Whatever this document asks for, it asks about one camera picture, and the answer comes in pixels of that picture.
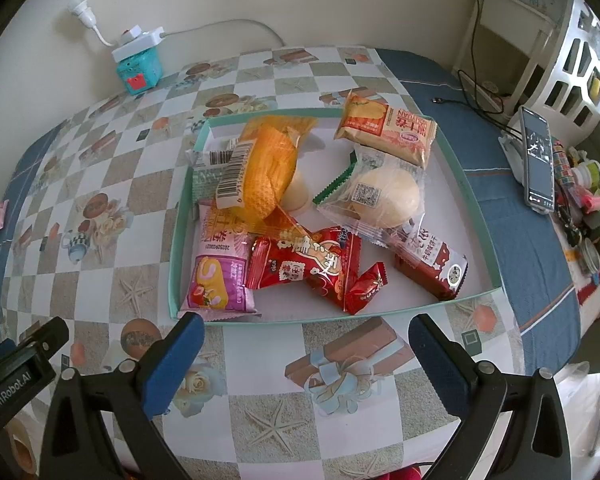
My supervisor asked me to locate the black charging cable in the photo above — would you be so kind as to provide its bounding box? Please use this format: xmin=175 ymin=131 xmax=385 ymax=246
xmin=430 ymin=0 xmax=523 ymax=136

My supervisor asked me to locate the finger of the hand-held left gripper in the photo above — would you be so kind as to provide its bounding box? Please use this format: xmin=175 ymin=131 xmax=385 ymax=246
xmin=10 ymin=316 xmax=71 ymax=357

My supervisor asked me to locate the red brown biscuit packet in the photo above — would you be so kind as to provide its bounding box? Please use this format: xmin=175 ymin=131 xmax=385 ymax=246
xmin=387 ymin=225 xmax=468 ymax=302

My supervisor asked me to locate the pile of colourful stationery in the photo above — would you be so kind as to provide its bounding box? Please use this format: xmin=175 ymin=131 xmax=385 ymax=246
xmin=550 ymin=137 xmax=600 ymax=281

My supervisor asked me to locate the teal toy box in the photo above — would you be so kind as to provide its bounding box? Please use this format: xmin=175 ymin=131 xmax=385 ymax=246
xmin=112 ymin=50 xmax=162 ymax=96

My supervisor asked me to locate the black smartphone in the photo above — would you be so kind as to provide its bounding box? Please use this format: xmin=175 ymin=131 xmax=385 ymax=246
xmin=520 ymin=106 xmax=556 ymax=213

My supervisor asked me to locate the teal shallow cardboard box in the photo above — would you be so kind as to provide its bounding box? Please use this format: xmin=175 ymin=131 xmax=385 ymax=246
xmin=167 ymin=107 xmax=503 ymax=322

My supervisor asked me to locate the white flexible plug adapter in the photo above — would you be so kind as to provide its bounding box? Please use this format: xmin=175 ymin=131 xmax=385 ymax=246
xmin=67 ymin=0 xmax=118 ymax=48

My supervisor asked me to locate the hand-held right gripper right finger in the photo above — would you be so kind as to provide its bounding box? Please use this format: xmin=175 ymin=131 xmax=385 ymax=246
xmin=408 ymin=312 xmax=573 ymax=480

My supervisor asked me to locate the round cream bun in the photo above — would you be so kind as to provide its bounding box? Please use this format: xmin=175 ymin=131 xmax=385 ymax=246
xmin=280 ymin=167 xmax=311 ymax=213

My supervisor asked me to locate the checkered printed tablecloth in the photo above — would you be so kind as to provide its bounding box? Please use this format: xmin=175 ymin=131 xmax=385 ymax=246
xmin=0 ymin=46 xmax=526 ymax=480

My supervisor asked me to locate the white lattice chair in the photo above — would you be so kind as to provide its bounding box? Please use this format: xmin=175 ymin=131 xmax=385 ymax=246
xmin=452 ymin=0 xmax=600 ymax=133

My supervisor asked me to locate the white phone stand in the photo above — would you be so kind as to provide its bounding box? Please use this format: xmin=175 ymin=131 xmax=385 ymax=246
xmin=500 ymin=127 xmax=528 ymax=183

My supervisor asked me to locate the blue cloth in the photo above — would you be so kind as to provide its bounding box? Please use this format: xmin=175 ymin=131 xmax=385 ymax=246
xmin=0 ymin=49 xmax=581 ymax=361

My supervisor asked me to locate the pink cake packet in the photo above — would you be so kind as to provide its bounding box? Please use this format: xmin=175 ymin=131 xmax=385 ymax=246
xmin=180 ymin=199 xmax=261 ymax=317

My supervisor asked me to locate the white plastic bag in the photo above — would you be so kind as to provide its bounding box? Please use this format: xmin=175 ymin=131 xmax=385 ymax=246
xmin=555 ymin=360 xmax=600 ymax=476

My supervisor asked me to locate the orange cracker packet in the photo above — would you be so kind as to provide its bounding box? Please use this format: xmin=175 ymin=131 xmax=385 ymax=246
xmin=334 ymin=91 xmax=438 ymax=170

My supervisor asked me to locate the clear packet with cream bun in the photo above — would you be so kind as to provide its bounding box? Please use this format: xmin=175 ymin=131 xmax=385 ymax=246
xmin=317 ymin=152 xmax=428 ymax=251

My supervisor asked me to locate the white power cable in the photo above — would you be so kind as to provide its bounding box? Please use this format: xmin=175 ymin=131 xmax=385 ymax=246
xmin=162 ymin=19 xmax=287 ymax=48

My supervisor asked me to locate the green white snack packet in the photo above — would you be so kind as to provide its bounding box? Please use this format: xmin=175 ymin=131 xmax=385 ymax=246
xmin=192 ymin=165 xmax=231 ymax=206
xmin=190 ymin=137 xmax=253 ymax=168

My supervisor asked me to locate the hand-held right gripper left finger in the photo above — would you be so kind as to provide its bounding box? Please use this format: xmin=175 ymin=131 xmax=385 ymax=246
xmin=40 ymin=311 xmax=206 ymax=480

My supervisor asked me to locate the large red snack packet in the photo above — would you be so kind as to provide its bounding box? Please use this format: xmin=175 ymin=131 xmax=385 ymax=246
xmin=245 ymin=227 xmax=363 ymax=316

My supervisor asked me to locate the yellow cake packet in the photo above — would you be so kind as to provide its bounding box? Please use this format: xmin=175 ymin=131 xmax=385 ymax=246
xmin=215 ymin=115 xmax=320 ymax=221

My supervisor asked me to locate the small red candy packet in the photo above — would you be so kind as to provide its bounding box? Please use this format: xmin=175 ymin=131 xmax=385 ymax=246
xmin=344 ymin=262 xmax=388 ymax=315

